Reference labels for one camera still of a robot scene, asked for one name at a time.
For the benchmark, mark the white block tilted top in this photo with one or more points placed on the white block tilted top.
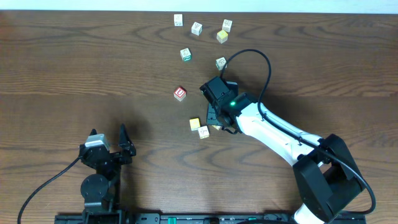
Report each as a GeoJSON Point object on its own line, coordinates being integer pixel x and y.
{"type": "Point", "coordinates": [196, 28]}

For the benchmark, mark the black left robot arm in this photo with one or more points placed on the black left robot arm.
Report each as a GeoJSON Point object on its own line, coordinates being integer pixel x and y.
{"type": "Point", "coordinates": [101, 191]}

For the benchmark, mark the white block top left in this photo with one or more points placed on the white block top left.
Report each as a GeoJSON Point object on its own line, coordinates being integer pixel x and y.
{"type": "Point", "coordinates": [178, 20]}

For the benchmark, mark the white patterned block top right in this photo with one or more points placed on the white patterned block top right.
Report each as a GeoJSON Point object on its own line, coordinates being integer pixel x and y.
{"type": "Point", "coordinates": [227, 25]}

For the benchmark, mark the white block blue letter T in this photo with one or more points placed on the white block blue letter T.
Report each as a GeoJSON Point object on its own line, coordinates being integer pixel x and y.
{"type": "Point", "coordinates": [221, 63]}

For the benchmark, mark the white block yellow edge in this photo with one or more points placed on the white block yellow edge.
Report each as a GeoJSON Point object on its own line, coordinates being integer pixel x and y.
{"type": "Point", "coordinates": [203, 132]}

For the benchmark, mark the red letter U block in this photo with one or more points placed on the red letter U block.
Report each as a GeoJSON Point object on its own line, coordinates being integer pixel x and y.
{"type": "Point", "coordinates": [180, 94]}

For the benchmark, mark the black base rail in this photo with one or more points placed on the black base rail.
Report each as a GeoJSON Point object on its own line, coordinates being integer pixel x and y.
{"type": "Point", "coordinates": [155, 218]}

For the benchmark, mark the white block teal side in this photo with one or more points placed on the white block teal side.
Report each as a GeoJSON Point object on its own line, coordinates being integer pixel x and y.
{"type": "Point", "coordinates": [186, 54]}

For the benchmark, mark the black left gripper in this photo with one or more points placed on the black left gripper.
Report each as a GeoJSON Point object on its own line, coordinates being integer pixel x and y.
{"type": "Point", "coordinates": [111, 155]}

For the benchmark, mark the white block yellow side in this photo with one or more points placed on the white block yellow side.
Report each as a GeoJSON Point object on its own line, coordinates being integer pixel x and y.
{"type": "Point", "coordinates": [217, 127]}

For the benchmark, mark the yellow topped block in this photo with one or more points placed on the yellow topped block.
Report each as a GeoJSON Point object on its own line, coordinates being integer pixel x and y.
{"type": "Point", "coordinates": [222, 36]}

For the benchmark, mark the plain yellow block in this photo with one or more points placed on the plain yellow block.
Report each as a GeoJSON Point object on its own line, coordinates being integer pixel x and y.
{"type": "Point", "coordinates": [194, 124]}

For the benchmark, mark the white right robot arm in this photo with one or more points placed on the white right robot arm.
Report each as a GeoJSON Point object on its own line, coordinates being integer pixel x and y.
{"type": "Point", "coordinates": [326, 174]}

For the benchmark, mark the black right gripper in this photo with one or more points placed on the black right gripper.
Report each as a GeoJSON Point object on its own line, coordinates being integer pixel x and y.
{"type": "Point", "coordinates": [211, 116]}

